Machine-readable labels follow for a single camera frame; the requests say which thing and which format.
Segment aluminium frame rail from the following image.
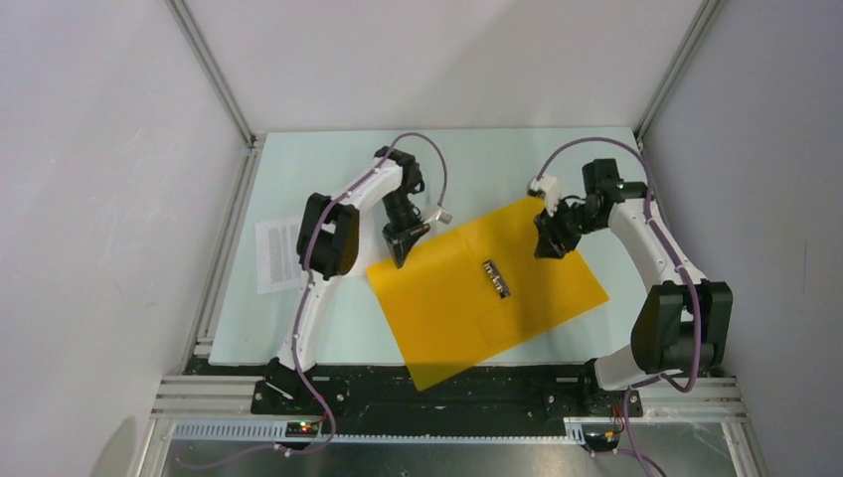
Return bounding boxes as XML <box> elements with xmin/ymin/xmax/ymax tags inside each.
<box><xmin>164</xmin><ymin>0</ymin><xmax>258</xmax><ymax>149</ymax></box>
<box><xmin>634</xmin><ymin>0</ymin><xmax>726</xmax><ymax>149</ymax></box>

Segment aluminium frame rail right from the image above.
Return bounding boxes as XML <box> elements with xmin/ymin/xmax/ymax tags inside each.
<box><xmin>634</xmin><ymin>0</ymin><xmax>726</xmax><ymax>149</ymax></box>

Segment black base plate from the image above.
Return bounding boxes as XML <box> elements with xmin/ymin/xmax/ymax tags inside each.
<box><xmin>184</xmin><ymin>362</ymin><xmax>716</xmax><ymax>437</ymax></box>

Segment controller board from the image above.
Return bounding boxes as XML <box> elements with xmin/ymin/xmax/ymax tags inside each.
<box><xmin>584</xmin><ymin>431</ymin><xmax>622</xmax><ymax>453</ymax></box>
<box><xmin>284</xmin><ymin>420</ymin><xmax>321</xmax><ymax>438</ymax></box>

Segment front aluminium rail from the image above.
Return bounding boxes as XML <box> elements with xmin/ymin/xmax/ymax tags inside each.
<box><xmin>151</xmin><ymin>376</ymin><xmax>750</xmax><ymax>444</ymax></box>

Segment right controller board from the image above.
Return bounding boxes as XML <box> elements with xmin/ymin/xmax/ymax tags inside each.
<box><xmin>584</xmin><ymin>431</ymin><xmax>622</xmax><ymax>453</ymax></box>

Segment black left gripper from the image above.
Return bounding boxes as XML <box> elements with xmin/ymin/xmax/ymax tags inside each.
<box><xmin>381</xmin><ymin>187</ymin><xmax>429</xmax><ymax>268</ymax></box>

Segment yellow plastic folder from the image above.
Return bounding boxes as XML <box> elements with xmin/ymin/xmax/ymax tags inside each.
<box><xmin>366</xmin><ymin>198</ymin><xmax>608</xmax><ymax>391</ymax></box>

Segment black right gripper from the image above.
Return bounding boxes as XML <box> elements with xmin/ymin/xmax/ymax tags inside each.
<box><xmin>533</xmin><ymin>197</ymin><xmax>603</xmax><ymax>260</ymax></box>

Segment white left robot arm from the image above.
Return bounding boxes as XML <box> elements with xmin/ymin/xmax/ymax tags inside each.
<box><xmin>264</xmin><ymin>146</ymin><xmax>430</xmax><ymax>413</ymax></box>

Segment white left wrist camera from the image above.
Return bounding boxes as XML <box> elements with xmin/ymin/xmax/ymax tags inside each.
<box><xmin>422</xmin><ymin>204</ymin><xmax>452</xmax><ymax>225</ymax></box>

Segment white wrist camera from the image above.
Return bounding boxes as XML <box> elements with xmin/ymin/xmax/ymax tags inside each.
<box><xmin>422</xmin><ymin>204</ymin><xmax>452</xmax><ymax>225</ymax></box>
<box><xmin>528</xmin><ymin>175</ymin><xmax>563</xmax><ymax>217</ymax></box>

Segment aluminium frame rail left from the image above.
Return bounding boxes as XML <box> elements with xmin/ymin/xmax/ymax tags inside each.
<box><xmin>164</xmin><ymin>0</ymin><xmax>258</xmax><ymax>149</ymax></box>

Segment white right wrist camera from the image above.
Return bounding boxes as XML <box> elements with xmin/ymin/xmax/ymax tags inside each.
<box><xmin>528</xmin><ymin>175</ymin><xmax>563</xmax><ymax>217</ymax></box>

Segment white printed paper sheets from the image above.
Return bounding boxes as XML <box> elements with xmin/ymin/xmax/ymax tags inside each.
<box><xmin>254</xmin><ymin>218</ymin><xmax>302</xmax><ymax>295</ymax></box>

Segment left controller board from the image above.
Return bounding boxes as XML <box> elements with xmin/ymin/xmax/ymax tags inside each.
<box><xmin>284</xmin><ymin>420</ymin><xmax>321</xmax><ymax>438</ymax></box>

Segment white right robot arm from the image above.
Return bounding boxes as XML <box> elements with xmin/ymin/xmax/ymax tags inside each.
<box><xmin>528</xmin><ymin>159</ymin><xmax>734</xmax><ymax>415</ymax></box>

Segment metal folder clip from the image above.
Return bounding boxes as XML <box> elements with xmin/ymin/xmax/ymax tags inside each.
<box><xmin>482</xmin><ymin>259</ymin><xmax>511</xmax><ymax>299</ymax></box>

